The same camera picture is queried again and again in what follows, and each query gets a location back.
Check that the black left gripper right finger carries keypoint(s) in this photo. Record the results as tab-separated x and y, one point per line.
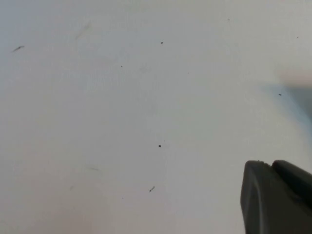
297	180

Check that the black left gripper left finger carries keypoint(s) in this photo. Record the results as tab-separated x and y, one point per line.
263	207

